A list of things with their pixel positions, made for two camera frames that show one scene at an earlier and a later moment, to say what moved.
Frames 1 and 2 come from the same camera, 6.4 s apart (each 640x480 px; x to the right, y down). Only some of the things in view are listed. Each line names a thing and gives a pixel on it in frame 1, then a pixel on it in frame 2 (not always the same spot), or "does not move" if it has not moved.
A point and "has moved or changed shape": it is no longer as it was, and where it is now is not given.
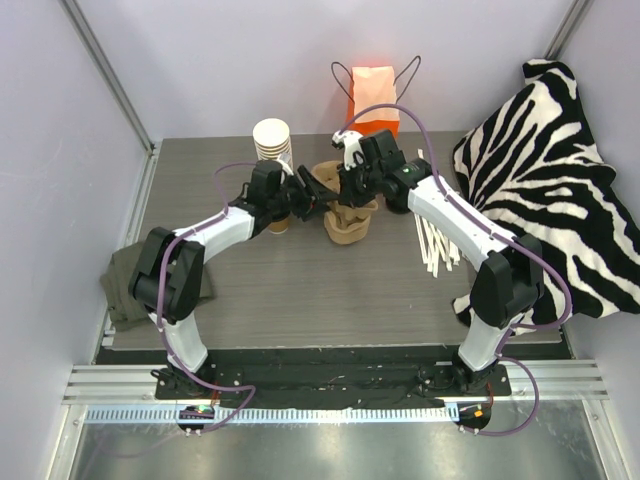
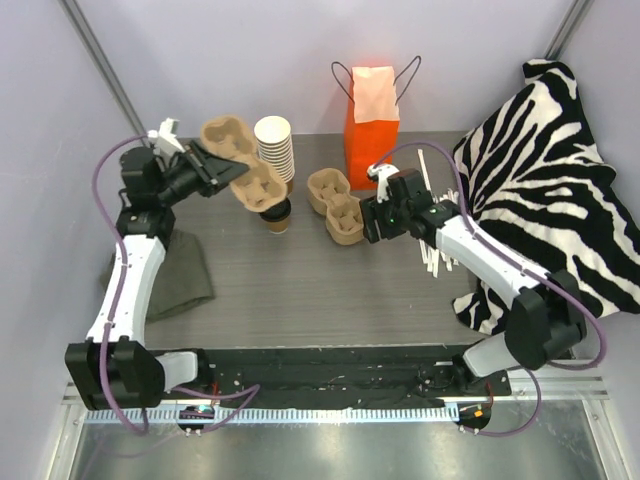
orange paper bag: (373, 85) does not move
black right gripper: (357, 185) to (370, 220)
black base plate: (330, 376) does not move
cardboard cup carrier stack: (343, 224) has moved or changed shape
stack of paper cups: (272, 139) does not move
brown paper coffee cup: (279, 227) does not move
